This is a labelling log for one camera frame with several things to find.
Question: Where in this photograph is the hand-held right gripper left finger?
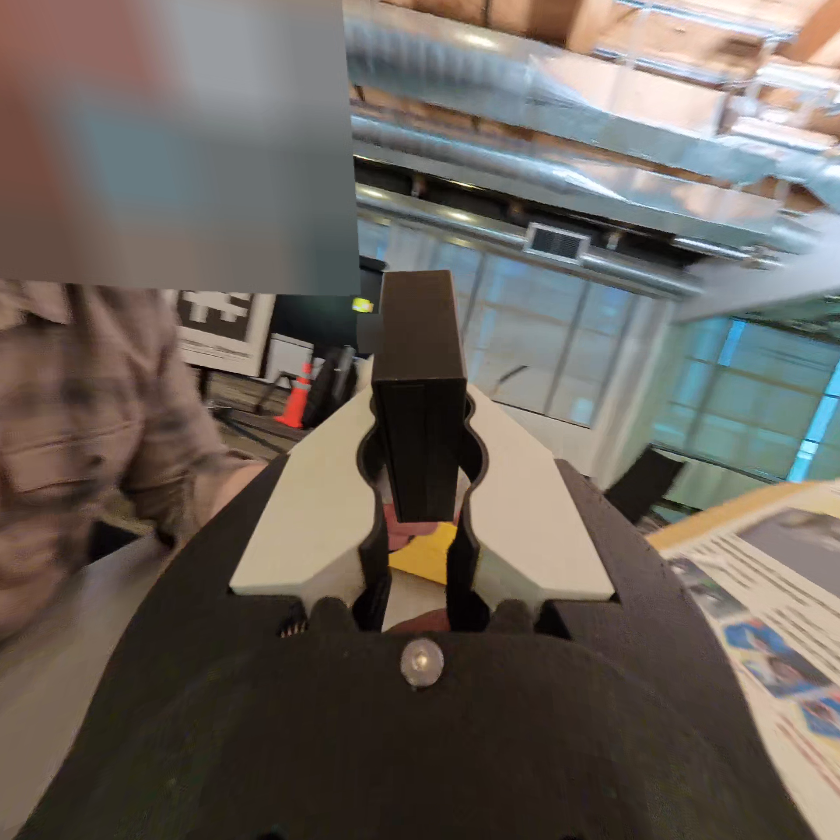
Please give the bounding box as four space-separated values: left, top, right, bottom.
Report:
228 386 392 608

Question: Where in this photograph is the person's plaid shirt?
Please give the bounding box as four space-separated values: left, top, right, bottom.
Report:
0 281 266 647

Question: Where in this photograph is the orange traffic cone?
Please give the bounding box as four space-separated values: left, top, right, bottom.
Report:
273 362 316 431

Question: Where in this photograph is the black white tag sign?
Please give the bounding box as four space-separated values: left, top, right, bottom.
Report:
175 290 277 379

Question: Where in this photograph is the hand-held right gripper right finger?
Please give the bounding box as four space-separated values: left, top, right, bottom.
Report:
446 382 618 611

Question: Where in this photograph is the black network switch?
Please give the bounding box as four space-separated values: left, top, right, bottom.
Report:
369 268 469 525

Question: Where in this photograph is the printed instruction sheet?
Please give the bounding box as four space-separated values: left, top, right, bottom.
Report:
659 482 840 831

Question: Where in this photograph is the black backpack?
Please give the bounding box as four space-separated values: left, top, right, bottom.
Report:
301 346 361 429

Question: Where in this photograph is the yellow plastic bin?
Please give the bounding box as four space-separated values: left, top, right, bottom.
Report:
389 520 462 586

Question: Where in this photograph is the silver air duct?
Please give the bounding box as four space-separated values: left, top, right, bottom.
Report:
343 13 840 217

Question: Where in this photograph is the white ceiling vent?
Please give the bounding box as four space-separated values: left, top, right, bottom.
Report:
524 222 589 265

